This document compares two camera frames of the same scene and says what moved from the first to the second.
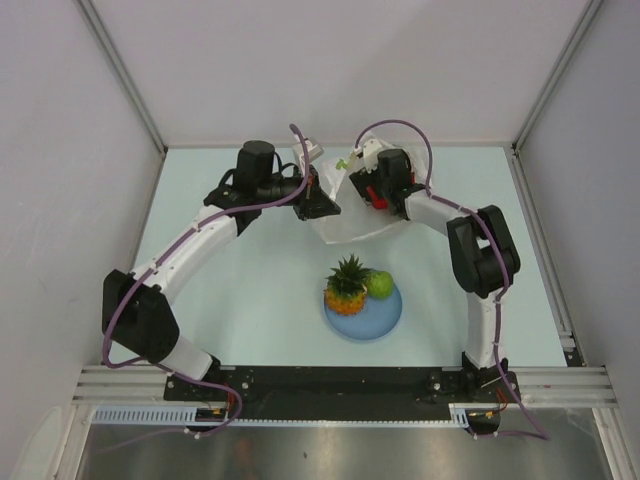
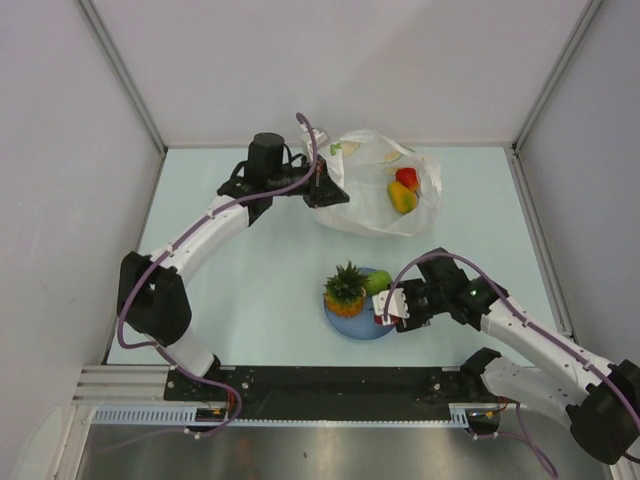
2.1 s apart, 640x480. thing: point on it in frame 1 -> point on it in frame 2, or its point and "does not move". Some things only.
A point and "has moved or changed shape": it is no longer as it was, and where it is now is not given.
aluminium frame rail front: x=128 y=385 does not move
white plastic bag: x=355 y=221 has moved or changed shape
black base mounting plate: x=340 y=392 does not move
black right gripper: x=362 y=179 -> x=415 y=320
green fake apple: x=379 y=284 does not move
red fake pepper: x=379 y=203 -> x=395 y=319
